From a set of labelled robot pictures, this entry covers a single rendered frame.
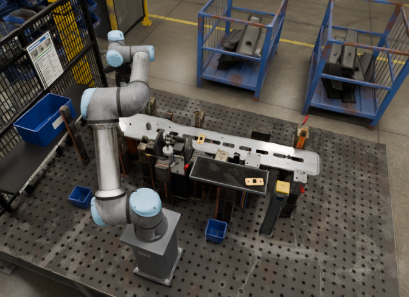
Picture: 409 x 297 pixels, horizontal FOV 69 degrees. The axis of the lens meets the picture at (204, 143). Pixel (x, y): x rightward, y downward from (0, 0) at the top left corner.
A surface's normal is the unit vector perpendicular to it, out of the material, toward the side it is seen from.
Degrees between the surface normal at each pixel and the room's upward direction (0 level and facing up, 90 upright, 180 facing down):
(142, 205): 7
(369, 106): 0
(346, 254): 0
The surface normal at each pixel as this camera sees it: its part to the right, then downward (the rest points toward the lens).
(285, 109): 0.03, -0.67
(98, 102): 0.09, 0.04
